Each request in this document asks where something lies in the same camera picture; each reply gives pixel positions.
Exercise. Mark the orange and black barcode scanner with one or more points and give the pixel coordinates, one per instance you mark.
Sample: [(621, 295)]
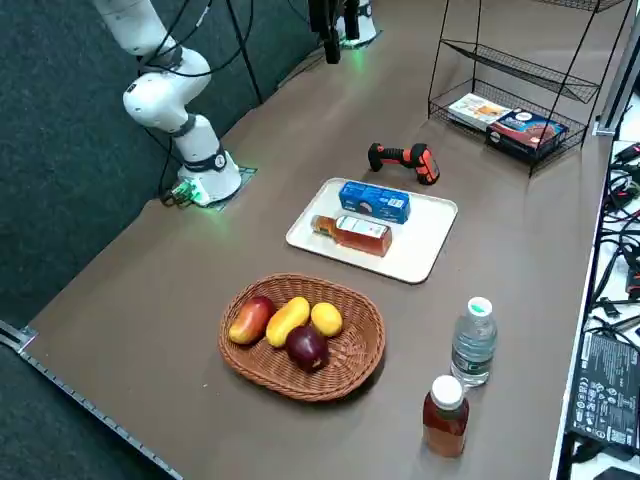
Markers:
[(422, 162)]

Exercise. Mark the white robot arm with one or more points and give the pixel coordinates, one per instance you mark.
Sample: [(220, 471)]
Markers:
[(365, 25), (165, 100)]

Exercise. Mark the blue Oreo cookie box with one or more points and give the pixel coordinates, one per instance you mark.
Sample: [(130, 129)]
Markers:
[(375, 200)]

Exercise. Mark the cream plastic tray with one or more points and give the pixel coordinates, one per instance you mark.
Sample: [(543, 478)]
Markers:
[(425, 240)]

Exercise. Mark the yellow snack box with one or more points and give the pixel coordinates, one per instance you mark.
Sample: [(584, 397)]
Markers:
[(475, 112)]

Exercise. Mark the dark blue snack box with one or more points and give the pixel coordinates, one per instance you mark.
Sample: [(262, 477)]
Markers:
[(527, 135)]

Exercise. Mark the square amber tea bottle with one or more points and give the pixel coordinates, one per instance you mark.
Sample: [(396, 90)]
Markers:
[(362, 235)]

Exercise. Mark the small round yellow mango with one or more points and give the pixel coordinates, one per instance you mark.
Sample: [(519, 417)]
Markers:
[(327, 319)]

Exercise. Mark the long yellow mango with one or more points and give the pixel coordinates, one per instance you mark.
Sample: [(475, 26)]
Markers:
[(285, 322)]

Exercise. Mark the red and yellow mango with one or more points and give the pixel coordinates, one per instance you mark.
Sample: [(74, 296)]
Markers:
[(252, 320)]

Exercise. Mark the brown wicker basket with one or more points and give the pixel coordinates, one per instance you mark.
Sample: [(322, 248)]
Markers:
[(360, 345)]

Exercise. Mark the dark red apple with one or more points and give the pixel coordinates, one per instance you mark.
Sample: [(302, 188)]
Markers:
[(307, 349)]

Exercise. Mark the clear water bottle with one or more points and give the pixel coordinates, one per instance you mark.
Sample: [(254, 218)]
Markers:
[(474, 345)]

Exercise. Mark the white-capped small tea bottle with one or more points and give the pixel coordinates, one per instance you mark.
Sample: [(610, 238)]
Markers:
[(445, 425)]

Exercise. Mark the black power adapter with label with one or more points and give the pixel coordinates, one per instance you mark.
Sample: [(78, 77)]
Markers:
[(605, 395)]

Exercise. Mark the aluminium profile post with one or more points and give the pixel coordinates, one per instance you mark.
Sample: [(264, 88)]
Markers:
[(617, 80)]

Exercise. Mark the metal table edge rail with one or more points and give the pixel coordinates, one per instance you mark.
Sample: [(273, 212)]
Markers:
[(90, 405)]

